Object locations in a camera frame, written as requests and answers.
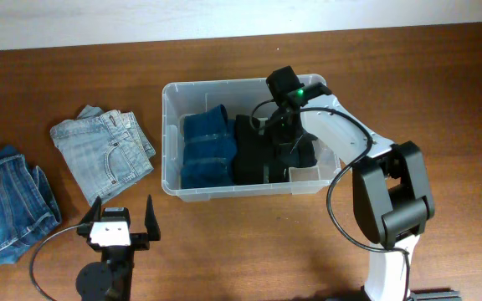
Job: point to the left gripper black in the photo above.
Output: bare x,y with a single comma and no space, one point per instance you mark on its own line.
139,238

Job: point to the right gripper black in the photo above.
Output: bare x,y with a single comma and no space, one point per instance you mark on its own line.
281,156

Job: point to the dark navy garment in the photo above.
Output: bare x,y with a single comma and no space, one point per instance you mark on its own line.
297,155

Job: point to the black garment taped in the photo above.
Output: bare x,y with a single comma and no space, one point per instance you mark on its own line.
255,161

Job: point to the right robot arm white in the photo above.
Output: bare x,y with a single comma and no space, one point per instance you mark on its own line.
392,198

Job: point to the clear plastic storage bin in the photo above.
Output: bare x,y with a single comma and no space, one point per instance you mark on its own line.
239,97

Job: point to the light blue folded jeans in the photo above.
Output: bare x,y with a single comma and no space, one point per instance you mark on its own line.
106,151

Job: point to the dark blue folded garment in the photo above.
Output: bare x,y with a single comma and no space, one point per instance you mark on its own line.
209,149

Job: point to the dark blue folded jeans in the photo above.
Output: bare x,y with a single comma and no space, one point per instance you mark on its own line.
28,209

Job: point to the left gripper white camera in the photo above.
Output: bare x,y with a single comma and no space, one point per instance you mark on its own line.
110,234

